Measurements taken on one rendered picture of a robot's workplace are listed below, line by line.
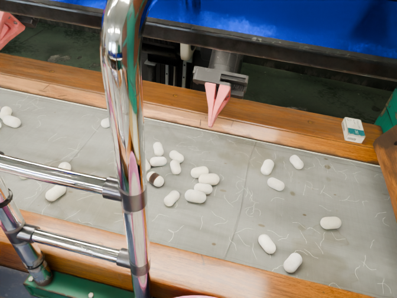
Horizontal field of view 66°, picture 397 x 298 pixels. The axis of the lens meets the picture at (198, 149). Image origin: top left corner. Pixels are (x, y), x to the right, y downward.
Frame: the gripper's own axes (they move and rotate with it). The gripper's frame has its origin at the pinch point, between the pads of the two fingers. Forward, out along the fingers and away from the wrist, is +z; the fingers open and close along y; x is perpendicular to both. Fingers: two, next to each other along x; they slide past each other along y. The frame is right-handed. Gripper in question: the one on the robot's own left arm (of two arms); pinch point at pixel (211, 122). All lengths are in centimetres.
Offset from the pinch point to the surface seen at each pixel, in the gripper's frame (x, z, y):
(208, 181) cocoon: -1.7, 10.8, 2.1
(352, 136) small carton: 9.1, -5.1, 28.7
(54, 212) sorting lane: -8.7, 21.2, -20.7
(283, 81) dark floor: 176, -78, 31
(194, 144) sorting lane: 6.4, 3.9, -3.0
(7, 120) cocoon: 0.4, 7.9, -40.3
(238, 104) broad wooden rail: 13.8, -8.4, 4.2
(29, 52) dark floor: 155, -56, -162
